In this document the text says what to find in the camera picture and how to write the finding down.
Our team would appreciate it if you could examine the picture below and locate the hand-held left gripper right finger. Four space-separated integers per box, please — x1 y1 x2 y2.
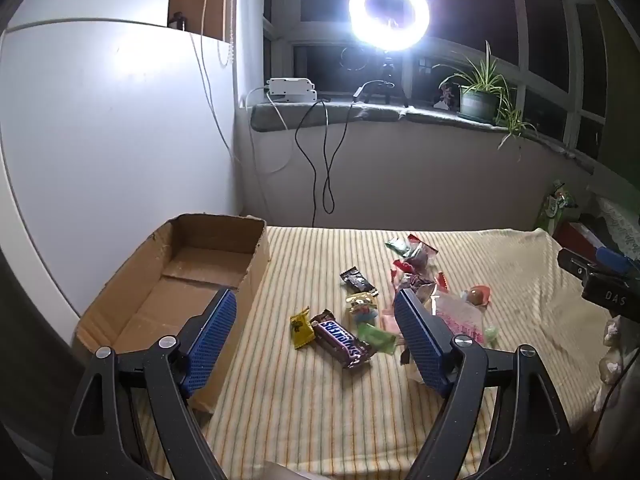
392 287 588 480

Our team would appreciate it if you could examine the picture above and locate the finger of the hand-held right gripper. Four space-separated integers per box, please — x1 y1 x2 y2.
594 247 632 270
557 248 601 281

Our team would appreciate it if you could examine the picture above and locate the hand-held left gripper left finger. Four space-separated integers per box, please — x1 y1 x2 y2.
52 287 238 480

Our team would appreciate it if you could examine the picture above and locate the light green snack packet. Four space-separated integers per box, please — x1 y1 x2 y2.
356 322 397 356

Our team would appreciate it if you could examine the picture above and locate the red-ended clear candy bag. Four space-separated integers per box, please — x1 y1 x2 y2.
400 234 438 271
390 260 451 306

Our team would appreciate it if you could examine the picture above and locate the clear gummy candy packet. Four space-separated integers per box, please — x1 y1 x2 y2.
346 292 381 326

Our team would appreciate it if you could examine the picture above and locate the brown cardboard box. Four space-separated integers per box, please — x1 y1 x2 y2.
75 213 271 416

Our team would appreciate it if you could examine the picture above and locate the brown chocolate bar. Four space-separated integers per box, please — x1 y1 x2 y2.
309 309 373 370

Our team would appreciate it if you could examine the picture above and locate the yellow snack packet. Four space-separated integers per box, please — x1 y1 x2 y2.
291 306 316 350

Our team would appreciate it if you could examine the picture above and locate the red box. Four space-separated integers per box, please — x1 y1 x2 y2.
552 217 603 252

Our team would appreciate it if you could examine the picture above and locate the white patterned cloth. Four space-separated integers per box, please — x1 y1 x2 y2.
595 195 640 257

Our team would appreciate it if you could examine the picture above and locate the clear pink-printed plastic bag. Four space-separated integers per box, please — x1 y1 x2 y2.
430 292 486 346

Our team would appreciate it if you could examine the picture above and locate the green printed bag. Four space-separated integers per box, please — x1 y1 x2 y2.
535 180 576 233

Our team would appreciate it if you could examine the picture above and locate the white crumpled cloth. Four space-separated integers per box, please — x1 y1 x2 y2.
594 315 627 411

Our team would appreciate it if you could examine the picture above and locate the black snack packet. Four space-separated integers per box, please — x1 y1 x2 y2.
340 266 379 297

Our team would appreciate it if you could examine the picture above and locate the yellow striped blanket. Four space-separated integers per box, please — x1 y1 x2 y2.
135 225 621 480

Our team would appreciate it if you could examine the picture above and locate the green plant pot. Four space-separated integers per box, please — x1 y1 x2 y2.
459 85 501 122

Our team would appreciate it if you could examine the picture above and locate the spider plant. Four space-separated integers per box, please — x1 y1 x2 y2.
432 40 538 161

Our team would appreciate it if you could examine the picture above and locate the small figurine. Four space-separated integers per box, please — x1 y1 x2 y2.
434 82 458 110

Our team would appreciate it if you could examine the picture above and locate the white power box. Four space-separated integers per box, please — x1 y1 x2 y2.
265 77 318 103

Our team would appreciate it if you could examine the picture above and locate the black tripod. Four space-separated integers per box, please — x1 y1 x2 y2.
362 52 411 108

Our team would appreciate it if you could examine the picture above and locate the thin black cable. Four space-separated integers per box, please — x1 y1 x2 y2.
590 360 628 443

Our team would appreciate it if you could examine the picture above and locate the white cable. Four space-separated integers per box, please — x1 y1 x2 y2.
190 0 293 173

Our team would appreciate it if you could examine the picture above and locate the ring light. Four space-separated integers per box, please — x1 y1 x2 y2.
348 0 432 53

